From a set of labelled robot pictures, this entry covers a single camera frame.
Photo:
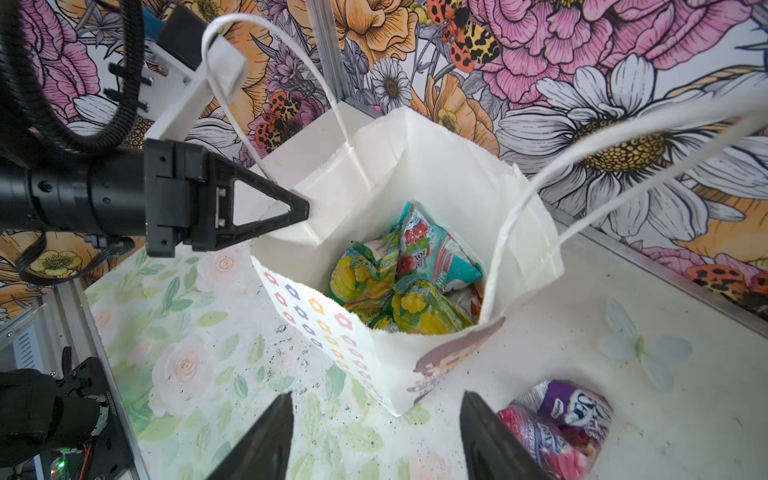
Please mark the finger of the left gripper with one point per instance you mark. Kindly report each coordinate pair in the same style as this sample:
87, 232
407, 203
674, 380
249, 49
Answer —
223, 173
226, 233

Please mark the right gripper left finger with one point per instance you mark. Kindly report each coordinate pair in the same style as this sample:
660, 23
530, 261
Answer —
263, 452

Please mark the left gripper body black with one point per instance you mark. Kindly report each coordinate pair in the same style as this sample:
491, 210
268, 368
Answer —
161, 193

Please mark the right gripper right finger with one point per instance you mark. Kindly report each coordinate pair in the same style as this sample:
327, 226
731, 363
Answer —
491, 450

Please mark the purple snack packet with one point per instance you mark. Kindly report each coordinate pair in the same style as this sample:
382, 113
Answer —
561, 425

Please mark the white paper bag with print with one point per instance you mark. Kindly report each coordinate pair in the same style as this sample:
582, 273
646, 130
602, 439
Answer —
492, 208

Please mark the yellow green Fox's candy bag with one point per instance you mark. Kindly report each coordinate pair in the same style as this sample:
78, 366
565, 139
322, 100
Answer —
363, 280

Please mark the teal Fox's candy bag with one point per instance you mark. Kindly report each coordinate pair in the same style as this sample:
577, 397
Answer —
428, 252

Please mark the orange snack bag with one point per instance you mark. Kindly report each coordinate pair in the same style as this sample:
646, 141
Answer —
468, 301

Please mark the aluminium front rail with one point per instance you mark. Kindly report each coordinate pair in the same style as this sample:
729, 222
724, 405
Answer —
36, 340

